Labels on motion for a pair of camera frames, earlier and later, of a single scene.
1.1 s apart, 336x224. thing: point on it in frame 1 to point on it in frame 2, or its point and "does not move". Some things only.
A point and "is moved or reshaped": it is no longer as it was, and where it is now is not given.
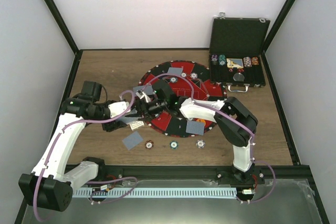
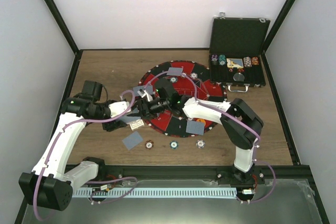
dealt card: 196,127 does not move
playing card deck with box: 128,119 is moved or reshaped
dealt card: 132,140 does not move
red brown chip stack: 149,144 does not move
